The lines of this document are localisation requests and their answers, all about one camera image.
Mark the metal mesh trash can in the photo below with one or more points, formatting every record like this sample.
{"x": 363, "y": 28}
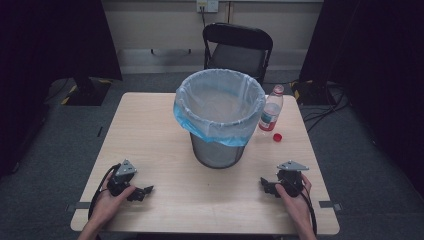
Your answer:
{"x": 216, "y": 155}

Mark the translucent blue trash bag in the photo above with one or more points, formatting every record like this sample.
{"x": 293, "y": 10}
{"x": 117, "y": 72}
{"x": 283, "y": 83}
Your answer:
{"x": 203, "y": 125}

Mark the person's right hand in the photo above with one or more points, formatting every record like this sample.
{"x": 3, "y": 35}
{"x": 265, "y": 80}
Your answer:
{"x": 295, "y": 205}

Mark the red bottle cap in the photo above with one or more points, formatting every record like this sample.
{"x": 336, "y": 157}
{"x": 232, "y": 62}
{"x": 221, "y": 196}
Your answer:
{"x": 277, "y": 137}

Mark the grey tape strip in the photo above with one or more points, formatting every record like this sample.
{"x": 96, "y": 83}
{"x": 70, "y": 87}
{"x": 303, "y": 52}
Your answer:
{"x": 79, "y": 206}
{"x": 330, "y": 205}

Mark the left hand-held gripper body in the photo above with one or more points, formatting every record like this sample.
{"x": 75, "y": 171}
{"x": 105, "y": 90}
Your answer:
{"x": 125, "y": 170}

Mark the black stand base striped tape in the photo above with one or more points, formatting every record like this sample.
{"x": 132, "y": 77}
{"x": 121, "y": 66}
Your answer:
{"x": 87, "y": 95}
{"x": 311, "y": 93}

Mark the white wall outlet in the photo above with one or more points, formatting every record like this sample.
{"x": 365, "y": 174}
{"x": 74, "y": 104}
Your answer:
{"x": 207, "y": 5}

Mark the dark curtain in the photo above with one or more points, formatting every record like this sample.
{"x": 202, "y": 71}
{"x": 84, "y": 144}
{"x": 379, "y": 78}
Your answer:
{"x": 40, "y": 66}
{"x": 376, "y": 66}

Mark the person's left hand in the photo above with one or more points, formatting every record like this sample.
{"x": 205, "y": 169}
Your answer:
{"x": 108, "y": 206}

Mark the black folding chair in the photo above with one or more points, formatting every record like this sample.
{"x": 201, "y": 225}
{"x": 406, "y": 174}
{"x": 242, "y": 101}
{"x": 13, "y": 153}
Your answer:
{"x": 238, "y": 50}

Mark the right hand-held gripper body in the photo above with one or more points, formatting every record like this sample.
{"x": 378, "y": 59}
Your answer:
{"x": 290, "y": 176}

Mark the clear plastic bottle red label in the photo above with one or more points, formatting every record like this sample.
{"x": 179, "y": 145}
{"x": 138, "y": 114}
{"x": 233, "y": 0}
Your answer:
{"x": 270, "y": 113}

